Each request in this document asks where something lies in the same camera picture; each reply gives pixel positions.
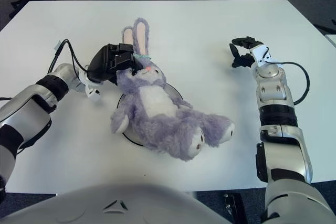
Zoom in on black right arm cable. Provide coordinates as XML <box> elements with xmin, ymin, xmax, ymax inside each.
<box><xmin>265</xmin><ymin>47</ymin><xmax>310</xmax><ymax>105</ymax></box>

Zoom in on black metal waist bracket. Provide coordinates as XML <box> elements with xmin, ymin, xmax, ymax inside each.
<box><xmin>223</xmin><ymin>193</ymin><xmax>247</xmax><ymax>224</ymax></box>

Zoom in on white plate black rim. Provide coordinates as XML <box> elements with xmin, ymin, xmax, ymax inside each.
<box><xmin>117</xmin><ymin>83</ymin><xmax>184</xmax><ymax>147</ymax></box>

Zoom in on white neighbouring table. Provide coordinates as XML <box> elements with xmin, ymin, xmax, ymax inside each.
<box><xmin>324</xmin><ymin>34</ymin><xmax>336</xmax><ymax>50</ymax></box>

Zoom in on silver robot torso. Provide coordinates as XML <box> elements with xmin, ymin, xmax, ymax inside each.
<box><xmin>0</xmin><ymin>182</ymin><xmax>233</xmax><ymax>224</ymax></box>

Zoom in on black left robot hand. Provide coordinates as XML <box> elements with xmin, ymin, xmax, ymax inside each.
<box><xmin>86</xmin><ymin>42</ymin><xmax>140</xmax><ymax>86</ymax></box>

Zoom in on purple plush rabbit doll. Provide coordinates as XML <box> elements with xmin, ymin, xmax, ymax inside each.
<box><xmin>110</xmin><ymin>17</ymin><xmax>235</xmax><ymax>162</ymax></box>

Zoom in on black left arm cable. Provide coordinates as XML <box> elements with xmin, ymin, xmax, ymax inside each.
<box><xmin>0</xmin><ymin>39</ymin><xmax>91</xmax><ymax>101</ymax></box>

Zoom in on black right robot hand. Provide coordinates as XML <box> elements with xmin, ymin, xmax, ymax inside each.
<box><xmin>229</xmin><ymin>35</ymin><xmax>265</xmax><ymax>68</ymax></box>

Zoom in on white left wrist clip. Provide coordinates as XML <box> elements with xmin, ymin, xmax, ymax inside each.
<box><xmin>78</xmin><ymin>70</ymin><xmax>102</xmax><ymax>101</ymax></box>

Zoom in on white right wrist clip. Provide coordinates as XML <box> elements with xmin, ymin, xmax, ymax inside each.
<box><xmin>249</xmin><ymin>45</ymin><xmax>281</xmax><ymax>68</ymax></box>

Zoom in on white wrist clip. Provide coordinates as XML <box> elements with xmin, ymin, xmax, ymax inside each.
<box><xmin>249</xmin><ymin>45</ymin><xmax>281</xmax><ymax>68</ymax></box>
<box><xmin>78</xmin><ymin>70</ymin><xmax>102</xmax><ymax>101</ymax></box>

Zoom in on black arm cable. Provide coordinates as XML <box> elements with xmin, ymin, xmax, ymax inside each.
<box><xmin>265</xmin><ymin>47</ymin><xmax>310</xmax><ymax>105</ymax></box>
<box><xmin>0</xmin><ymin>39</ymin><xmax>91</xmax><ymax>101</ymax></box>

